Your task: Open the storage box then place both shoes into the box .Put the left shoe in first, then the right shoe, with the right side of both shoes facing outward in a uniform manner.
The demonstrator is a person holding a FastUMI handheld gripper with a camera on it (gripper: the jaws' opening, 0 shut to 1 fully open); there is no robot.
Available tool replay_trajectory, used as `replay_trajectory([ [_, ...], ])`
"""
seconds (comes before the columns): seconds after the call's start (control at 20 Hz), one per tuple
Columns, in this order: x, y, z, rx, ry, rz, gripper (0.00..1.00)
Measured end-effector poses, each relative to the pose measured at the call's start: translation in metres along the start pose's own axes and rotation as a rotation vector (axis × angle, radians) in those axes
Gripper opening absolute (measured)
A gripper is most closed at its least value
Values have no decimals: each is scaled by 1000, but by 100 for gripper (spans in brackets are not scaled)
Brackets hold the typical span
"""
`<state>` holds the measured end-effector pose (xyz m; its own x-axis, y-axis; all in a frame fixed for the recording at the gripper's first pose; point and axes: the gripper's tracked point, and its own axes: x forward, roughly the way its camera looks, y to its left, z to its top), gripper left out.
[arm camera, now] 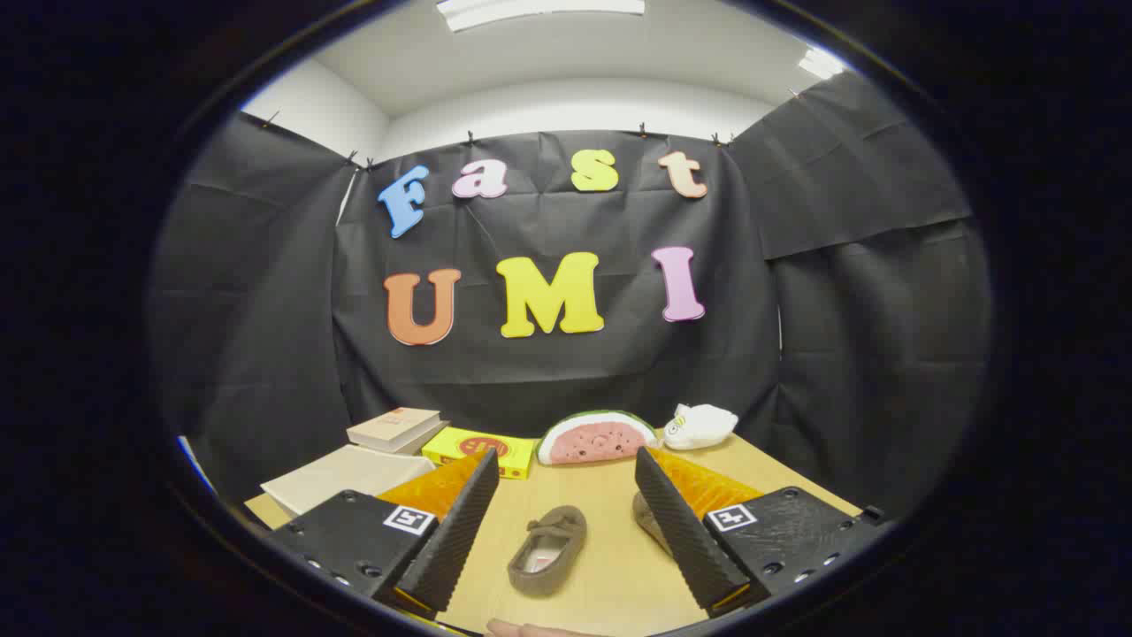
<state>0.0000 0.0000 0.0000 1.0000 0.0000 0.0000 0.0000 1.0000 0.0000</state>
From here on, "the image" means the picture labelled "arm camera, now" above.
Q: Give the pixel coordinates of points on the small ceiling light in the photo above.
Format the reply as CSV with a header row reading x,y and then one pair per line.
x,y
821,64

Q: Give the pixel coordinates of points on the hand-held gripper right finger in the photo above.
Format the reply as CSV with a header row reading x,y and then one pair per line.
x,y
685,540

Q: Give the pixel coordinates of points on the long ceiling light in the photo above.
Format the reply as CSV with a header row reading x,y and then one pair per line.
x,y
539,11

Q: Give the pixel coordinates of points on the white book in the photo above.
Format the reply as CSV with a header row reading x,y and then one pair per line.
x,y
429,440

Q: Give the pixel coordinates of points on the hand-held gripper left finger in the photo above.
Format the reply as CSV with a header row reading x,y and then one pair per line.
x,y
451,540

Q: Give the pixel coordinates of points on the watermelon slice plush toy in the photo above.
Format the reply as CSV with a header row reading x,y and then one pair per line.
x,y
592,438

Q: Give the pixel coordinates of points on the brown fuzzy shoe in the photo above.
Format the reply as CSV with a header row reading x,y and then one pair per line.
x,y
562,526
644,515

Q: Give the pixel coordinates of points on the yellow box with red circle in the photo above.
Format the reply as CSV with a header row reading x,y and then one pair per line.
x,y
478,449

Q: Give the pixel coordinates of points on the white plush toy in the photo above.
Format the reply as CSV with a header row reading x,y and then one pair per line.
x,y
703,426

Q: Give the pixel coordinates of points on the beige fabric storage box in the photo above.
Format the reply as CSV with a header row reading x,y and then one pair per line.
x,y
345,473

